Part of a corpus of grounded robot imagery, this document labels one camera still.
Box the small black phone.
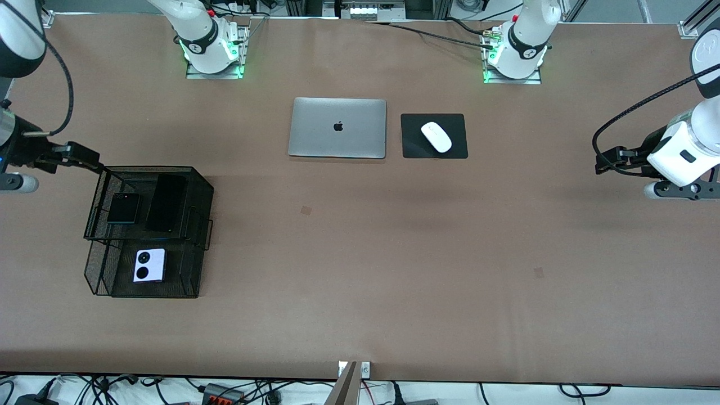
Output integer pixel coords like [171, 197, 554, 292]
[106, 192, 141, 225]

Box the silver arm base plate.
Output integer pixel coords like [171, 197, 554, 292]
[186, 24, 249, 80]
[482, 25, 543, 86]

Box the white socket strip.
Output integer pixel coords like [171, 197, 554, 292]
[348, 4, 394, 17]

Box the silver closed laptop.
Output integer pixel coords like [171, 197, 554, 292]
[288, 97, 388, 159]

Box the lilac flip phone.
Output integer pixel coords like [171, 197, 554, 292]
[133, 248, 167, 284]

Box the grey camera stand post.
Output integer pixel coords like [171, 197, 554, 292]
[325, 362, 359, 405]

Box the black red power strip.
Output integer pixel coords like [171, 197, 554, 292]
[201, 383, 246, 405]

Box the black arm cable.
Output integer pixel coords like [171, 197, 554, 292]
[592, 76, 720, 178]
[22, 22, 75, 137]

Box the black braided table cable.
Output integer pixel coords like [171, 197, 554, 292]
[366, 20, 498, 51]

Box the black mesh two-tier tray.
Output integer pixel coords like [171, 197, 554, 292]
[83, 165, 215, 299]

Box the white computer mouse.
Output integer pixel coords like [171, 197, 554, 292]
[421, 121, 452, 153]

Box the black mouse pad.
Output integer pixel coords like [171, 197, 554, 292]
[400, 113, 469, 159]

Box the black slab smartphone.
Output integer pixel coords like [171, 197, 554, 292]
[145, 174, 188, 233]

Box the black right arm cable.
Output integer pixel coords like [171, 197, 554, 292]
[22, 22, 75, 137]

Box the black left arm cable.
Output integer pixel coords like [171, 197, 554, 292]
[592, 76, 720, 178]

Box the silver table clamp plate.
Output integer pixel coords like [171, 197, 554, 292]
[337, 361, 371, 379]

